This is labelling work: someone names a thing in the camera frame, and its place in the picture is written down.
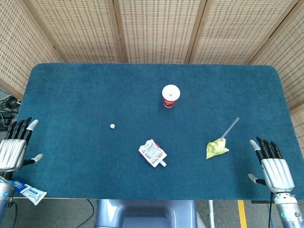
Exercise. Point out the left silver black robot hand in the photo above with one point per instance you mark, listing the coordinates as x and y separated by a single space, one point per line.
13 149

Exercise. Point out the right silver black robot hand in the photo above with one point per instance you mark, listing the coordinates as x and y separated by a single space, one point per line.
276 169

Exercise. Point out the small white die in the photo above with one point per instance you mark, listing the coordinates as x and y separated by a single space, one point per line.
112 126

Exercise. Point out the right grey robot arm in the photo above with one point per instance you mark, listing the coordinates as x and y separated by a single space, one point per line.
287 209

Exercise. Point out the yellow floor tape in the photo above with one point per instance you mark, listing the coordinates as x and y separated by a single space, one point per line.
242 213

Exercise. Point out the clear plastic straw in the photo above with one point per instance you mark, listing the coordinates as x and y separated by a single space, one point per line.
230 128

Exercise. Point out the yellow crumpled wrapper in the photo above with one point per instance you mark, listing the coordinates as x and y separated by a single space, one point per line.
216 147

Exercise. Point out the white table leg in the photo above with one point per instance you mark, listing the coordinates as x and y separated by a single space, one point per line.
211 213

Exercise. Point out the white spouted drink pouch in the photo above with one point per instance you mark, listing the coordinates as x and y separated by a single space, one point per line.
152 152

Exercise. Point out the red white yogurt cup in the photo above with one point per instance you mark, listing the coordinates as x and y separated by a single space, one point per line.
170 95

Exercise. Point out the blue felt table cover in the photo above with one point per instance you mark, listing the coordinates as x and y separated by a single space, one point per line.
152 128

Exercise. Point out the grey robot torso base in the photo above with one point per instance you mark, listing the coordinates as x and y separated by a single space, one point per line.
146 213

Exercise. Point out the woven bamboo folding screen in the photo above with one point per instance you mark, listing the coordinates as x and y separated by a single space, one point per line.
152 33

